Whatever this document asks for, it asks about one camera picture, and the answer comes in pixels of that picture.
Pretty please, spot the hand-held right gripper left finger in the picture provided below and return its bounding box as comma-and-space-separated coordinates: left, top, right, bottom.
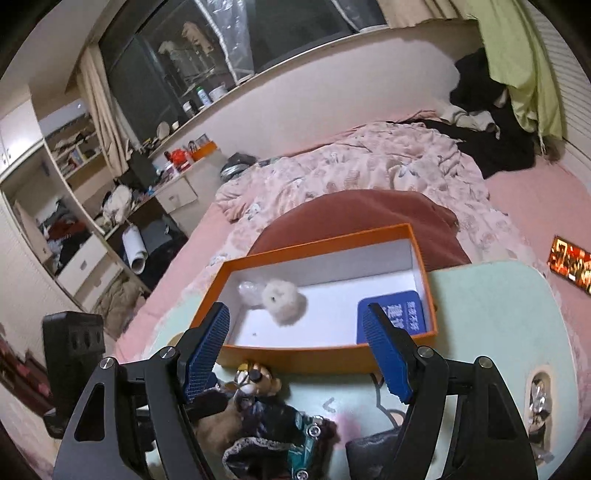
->
52, 302, 232, 480

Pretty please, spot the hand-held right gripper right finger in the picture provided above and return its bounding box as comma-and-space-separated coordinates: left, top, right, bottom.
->
361, 302, 540, 480

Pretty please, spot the blue card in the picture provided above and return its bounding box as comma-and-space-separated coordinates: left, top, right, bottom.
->
356, 290, 432, 346

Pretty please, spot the small doll figure keychain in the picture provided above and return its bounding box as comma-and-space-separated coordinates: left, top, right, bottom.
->
231, 361, 283, 407

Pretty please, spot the clear plastic wrap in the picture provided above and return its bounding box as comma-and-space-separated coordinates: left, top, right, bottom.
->
236, 281, 266, 308

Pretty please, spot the beige fluffy pompom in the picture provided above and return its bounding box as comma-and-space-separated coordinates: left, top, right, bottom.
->
195, 406, 245, 455

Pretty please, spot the orange cardboard box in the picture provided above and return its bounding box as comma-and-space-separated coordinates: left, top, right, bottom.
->
189, 223, 438, 374

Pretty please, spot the black lace cloth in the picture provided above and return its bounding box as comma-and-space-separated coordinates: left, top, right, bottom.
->
196, 390, 342, 480

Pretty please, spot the white fluffy pompom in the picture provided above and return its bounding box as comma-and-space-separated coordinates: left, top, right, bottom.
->
262, 278, 308, 328

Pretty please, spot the black glossy pouch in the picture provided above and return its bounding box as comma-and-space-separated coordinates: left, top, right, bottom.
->
345, 427, 409, 480

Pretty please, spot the green toy car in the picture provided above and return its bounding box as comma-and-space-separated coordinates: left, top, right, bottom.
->
288, 413, 326, 480

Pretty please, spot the beige coat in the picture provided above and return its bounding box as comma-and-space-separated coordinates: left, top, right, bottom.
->
95, 277, 148, 340

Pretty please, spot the rolled white paper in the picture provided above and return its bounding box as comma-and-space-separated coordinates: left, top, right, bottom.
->
122, 225, 148, 275

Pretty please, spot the red-brown pillow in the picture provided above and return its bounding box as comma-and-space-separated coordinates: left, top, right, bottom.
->
247, 189, 472, 273

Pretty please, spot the white cloth bag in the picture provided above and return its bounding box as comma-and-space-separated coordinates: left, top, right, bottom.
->
102, 185, 134, 222

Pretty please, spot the silver foil wrapper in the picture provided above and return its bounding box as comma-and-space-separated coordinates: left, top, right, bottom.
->
529, 374, 550, 432

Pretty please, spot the white desk with drawer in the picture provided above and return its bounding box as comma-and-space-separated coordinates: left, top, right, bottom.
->
104, 159, 218, 241

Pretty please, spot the dark grey bundle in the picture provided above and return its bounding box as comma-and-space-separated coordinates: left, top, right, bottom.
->
219, 152, 257, 183

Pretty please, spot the pink floral blanket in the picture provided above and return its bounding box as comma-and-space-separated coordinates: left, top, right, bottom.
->
182, 122, 550, 296

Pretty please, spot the black monitor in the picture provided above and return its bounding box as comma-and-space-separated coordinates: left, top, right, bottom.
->
122, 152, 158, 190

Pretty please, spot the red printed packet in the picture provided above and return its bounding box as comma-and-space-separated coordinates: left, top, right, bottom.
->
547, 236, 591, 294

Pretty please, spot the pink bed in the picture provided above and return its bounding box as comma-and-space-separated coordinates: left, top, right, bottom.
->
108, 120, 591, 370

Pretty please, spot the white shelf cabinet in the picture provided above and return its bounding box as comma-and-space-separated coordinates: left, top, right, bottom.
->
0, 99, 153, 315

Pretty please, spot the black clothes pile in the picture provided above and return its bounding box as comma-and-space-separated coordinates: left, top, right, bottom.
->
397, 46, 539, 181

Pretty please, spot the beige curtain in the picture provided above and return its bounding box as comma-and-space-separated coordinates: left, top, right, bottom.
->
376, 0, 481, 28
76, 46, 130, 174

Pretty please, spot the light green hanging cloth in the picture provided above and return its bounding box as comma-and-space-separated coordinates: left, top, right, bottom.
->
466, 0, 566, 139

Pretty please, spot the dark window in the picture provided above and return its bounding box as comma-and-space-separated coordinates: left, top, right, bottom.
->
99, 0, 389, 134

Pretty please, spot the white louvered door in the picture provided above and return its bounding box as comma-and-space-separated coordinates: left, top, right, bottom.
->
526, 0, 591, 195

